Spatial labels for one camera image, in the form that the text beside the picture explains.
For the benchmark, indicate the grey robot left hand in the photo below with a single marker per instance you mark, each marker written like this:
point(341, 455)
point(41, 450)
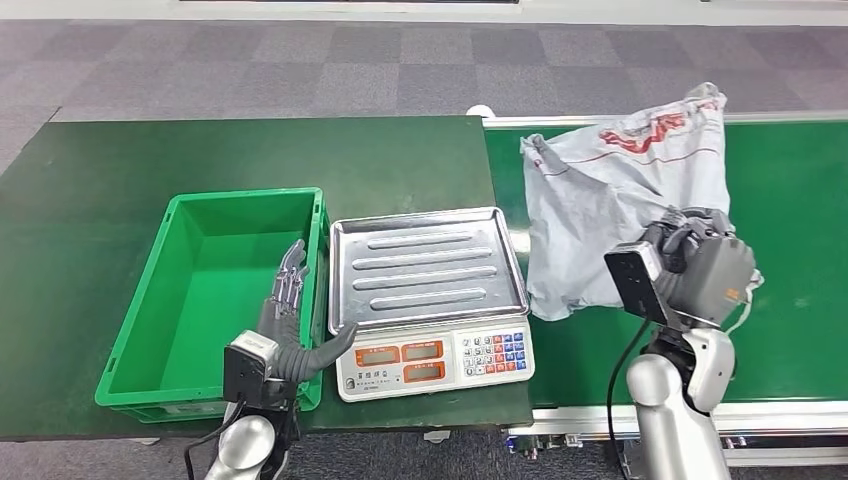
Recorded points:
point(291, 354)

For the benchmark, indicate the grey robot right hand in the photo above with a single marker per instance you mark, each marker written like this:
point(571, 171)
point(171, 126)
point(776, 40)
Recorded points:
point(715, 272)

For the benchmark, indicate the grey plastic mailer package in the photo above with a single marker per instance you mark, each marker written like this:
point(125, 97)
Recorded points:
point(596, 199)

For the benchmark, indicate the green plastic basket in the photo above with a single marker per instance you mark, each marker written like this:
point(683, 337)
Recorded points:
point(212, 298)

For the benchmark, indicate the white electronic scale, steel tray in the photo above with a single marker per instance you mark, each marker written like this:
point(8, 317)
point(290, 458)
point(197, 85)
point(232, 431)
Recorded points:
point(424, 272)

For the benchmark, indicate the white table foot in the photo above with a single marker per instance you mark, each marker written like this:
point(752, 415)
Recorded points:
point(437, 436)
point(144, 440)

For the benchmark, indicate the white round cap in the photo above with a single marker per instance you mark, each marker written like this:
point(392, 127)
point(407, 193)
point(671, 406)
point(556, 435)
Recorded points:
point(481, 111)

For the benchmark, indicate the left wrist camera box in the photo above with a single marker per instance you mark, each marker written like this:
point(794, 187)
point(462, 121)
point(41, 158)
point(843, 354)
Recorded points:
point(245, 368)

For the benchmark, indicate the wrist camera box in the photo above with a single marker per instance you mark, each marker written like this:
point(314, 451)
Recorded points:
point(636, 281)
point(245, 368)

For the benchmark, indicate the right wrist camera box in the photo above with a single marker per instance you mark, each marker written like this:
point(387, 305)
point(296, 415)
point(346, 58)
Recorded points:
point(636, 281)

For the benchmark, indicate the green conveyor belt, aluminium frame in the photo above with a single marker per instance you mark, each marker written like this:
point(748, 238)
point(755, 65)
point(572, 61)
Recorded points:
point(795, 199)

